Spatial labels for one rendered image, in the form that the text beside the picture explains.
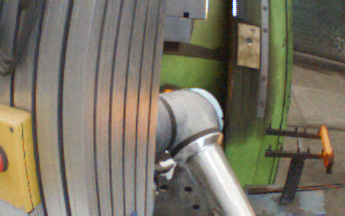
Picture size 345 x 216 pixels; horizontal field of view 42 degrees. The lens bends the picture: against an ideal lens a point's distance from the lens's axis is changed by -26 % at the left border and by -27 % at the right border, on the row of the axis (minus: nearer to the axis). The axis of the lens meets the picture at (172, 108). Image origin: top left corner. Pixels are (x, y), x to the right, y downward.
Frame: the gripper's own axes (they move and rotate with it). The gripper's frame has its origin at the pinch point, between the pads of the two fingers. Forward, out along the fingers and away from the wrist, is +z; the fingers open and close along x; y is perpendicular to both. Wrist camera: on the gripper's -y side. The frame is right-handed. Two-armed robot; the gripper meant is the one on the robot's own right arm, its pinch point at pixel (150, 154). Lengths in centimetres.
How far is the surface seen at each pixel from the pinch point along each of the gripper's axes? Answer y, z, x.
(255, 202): 23.6, 14.1, 37.8
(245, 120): 2, 45, 30
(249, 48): -26, 43, 29
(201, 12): -39, 31, 11
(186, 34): -30.1, 30.7, 6.1
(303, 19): 22, 631, 175
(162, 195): 27.0, 24.7, 2.8
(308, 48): 72, 631, 185
